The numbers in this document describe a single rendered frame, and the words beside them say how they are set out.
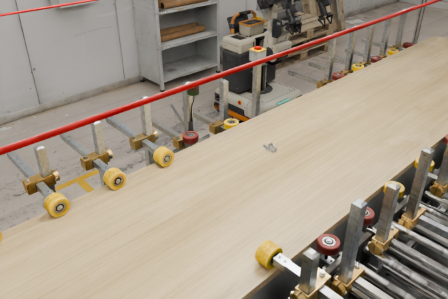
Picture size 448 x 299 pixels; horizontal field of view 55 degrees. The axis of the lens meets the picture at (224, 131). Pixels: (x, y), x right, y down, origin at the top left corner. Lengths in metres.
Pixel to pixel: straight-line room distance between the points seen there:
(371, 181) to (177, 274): 0.93
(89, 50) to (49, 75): 0.50
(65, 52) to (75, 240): 3.28
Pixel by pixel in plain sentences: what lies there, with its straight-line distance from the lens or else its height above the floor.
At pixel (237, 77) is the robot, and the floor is 0.46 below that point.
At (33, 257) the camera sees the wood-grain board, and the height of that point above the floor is 0.90.
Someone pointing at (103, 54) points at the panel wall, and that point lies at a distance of 4.93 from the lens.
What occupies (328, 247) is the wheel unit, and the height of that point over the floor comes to 0.91.
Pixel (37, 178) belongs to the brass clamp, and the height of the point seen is 0.97.
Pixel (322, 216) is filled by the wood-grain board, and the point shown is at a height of 0.90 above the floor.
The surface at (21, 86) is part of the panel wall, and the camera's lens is 4.66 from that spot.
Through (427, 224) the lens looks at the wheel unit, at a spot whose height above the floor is 0.81.
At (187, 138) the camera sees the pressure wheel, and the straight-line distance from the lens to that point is 2.15.
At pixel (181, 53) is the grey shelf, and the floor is 0.21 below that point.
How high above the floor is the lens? 1.98
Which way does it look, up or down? 29 degrees down
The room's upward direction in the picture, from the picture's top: straight up
